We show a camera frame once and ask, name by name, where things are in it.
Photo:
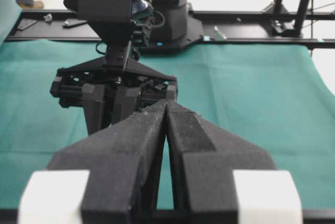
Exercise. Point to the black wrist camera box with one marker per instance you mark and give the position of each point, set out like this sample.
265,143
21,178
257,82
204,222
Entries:
113,20

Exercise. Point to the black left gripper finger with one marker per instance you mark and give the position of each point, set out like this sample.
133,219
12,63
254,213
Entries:
202,158

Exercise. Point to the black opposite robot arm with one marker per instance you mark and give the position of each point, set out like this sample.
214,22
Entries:
168,22

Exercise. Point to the black upright frame post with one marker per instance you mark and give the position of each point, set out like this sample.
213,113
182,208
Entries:
275,7

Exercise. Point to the green table cloth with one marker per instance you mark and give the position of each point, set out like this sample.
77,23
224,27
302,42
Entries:
270,95

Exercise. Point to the black aluminium frame rail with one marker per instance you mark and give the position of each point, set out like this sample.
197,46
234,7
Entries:
203,27

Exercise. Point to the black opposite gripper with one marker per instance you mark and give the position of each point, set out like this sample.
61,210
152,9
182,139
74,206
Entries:
125,159

